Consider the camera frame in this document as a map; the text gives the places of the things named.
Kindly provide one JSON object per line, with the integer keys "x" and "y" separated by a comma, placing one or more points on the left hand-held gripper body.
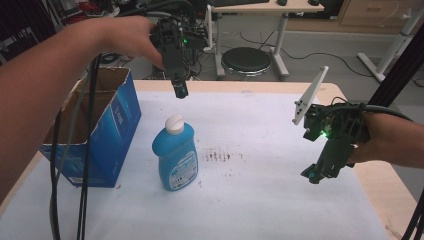
{"x": 171, "y": 43}

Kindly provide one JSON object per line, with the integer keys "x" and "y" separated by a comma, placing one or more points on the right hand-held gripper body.
{"x": 333, "y": 133}

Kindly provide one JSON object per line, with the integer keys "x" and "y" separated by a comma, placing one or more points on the person's right hand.
{"x": 373, "y": 143}

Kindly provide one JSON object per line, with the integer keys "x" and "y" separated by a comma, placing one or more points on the person's left hand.
{"x": 126, "y": 36}

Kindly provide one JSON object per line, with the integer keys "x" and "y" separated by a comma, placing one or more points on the white table sheet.
{"x": 250, "y": 166}

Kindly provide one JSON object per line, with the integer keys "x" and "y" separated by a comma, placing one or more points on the blue detergent bottle white cap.
{"x": 176, "y": 156}

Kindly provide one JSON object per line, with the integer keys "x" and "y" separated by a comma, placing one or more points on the black round stool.
{"x": 246, "y": 60}

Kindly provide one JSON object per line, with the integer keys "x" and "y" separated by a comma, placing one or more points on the black keyboard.
{"x": 238, "y": 2}

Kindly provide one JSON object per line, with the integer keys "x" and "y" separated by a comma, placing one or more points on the blue cardboard box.
{"x": 110, "y": 133}

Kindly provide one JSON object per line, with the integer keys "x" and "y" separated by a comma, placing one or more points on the black slanted stand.
{"x": 400, "y": 66}

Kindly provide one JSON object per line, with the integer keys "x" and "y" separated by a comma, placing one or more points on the white-legged wooden desk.
{"x": 266, "y": 8}

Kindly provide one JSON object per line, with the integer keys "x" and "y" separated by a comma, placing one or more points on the black computer mouse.
{"x": 282, "y": 2}

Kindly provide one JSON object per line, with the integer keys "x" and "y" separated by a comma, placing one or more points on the wooden cabinet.
{"x": 373, "y": 13}

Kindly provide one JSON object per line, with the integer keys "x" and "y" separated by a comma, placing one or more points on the white desk leg frame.
{"x": 393, "y": 46}

